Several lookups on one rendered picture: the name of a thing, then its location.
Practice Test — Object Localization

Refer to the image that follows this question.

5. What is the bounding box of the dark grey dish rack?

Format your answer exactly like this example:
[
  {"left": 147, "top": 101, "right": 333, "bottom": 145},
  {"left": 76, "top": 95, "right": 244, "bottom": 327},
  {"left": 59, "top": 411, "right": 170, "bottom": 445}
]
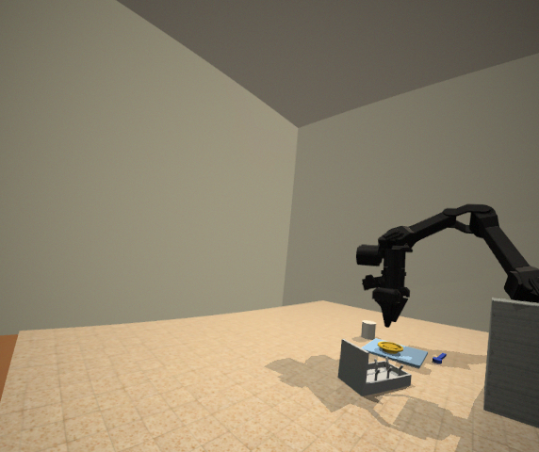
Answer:
[{"left": 338, "top": 339, "right": 412, "bottom": 396}]

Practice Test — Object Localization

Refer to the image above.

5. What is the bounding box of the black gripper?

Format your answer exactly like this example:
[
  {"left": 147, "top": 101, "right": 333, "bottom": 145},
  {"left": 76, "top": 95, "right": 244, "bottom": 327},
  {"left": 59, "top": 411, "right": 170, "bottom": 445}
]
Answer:
[{"left": 372, "top": 266, "right": 410, "bottom": 328}]

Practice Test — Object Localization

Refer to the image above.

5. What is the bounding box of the light blue flat mat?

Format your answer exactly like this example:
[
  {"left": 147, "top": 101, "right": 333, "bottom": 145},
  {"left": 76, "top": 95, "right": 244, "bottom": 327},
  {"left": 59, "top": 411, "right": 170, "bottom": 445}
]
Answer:
[{"left": 361, "top": 338, "right": 428, "bottom": 368}]

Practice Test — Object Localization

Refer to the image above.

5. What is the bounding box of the yellow round plate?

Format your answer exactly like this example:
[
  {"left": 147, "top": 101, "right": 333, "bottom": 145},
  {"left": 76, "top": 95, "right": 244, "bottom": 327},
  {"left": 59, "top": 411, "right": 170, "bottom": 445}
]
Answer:
[{"left": 378, "top": 341, "right": 403, "bottom": 354}]

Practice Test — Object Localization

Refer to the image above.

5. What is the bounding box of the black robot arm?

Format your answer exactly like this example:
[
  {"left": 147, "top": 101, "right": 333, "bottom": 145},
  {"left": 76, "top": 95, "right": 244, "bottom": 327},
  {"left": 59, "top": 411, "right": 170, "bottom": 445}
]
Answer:
[{"left": 356, "top": 204, "right": 539, "bottom": 303}]

